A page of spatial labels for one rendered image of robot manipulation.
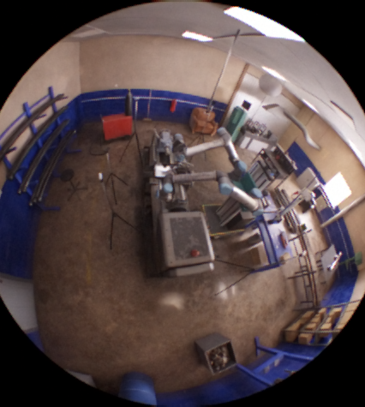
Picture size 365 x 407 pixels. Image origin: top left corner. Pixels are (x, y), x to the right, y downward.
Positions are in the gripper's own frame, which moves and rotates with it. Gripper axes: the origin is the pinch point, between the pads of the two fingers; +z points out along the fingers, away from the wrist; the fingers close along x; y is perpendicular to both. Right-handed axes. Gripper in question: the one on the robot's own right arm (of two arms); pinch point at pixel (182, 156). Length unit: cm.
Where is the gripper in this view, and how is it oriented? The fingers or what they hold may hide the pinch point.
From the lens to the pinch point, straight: 131.6
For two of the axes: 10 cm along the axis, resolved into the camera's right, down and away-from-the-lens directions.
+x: -8.7, 3.5, 3.4
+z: 1.6, 8.6, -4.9
